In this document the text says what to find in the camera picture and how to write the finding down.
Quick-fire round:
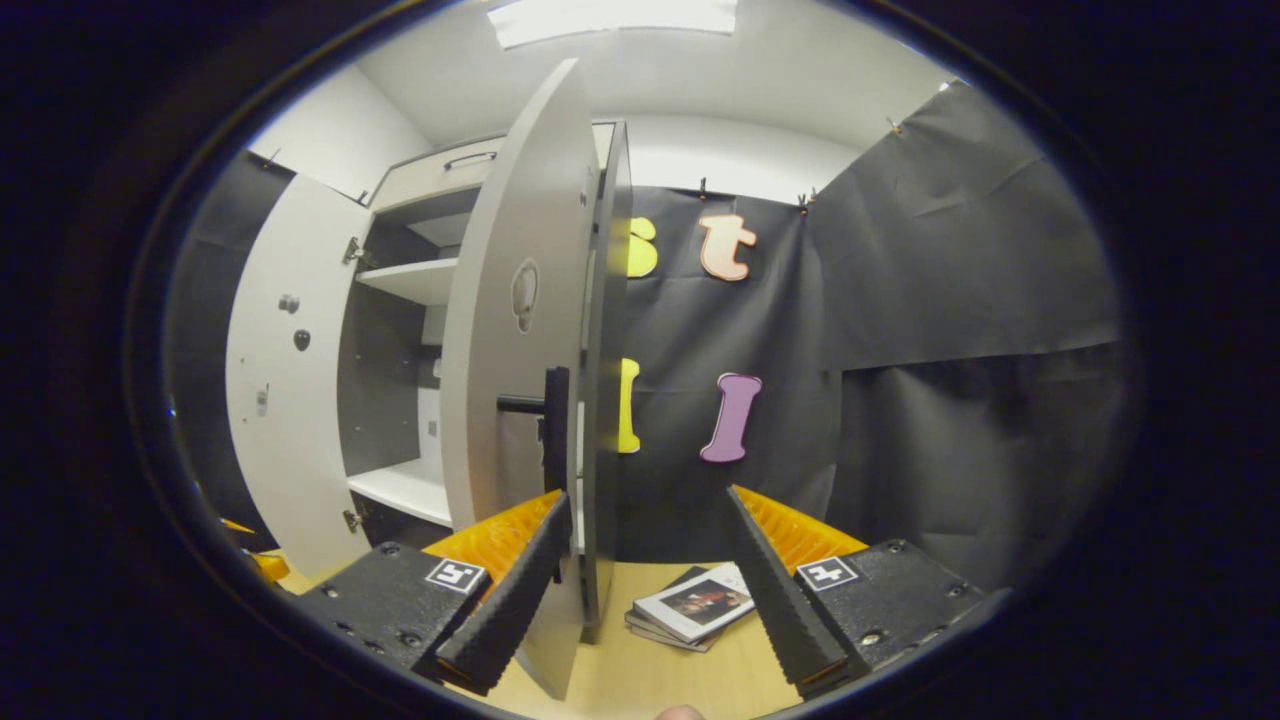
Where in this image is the white cover book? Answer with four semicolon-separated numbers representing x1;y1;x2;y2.
632;562;757;644

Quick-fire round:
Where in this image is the white cabinet shelf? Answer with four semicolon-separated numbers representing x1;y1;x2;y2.
355;257;461;307

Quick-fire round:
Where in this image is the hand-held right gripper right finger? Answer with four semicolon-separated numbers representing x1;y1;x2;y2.
724;485;1006;698

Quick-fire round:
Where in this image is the white cabinet drawer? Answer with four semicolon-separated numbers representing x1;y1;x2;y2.
372;122;616;211

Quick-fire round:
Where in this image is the white cabinet door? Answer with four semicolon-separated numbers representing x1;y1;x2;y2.
225;175;373;579
440;58;601;701

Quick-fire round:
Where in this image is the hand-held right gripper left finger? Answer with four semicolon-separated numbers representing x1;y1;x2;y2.
295;488;573;698

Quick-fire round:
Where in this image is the large ceiling light panel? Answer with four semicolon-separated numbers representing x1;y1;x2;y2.
487;0;739;50

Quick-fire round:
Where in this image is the white and grey cabinet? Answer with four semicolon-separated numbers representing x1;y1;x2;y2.
335;120;633;641

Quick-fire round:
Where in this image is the black door handle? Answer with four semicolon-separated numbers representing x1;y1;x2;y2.
497;366;571;583

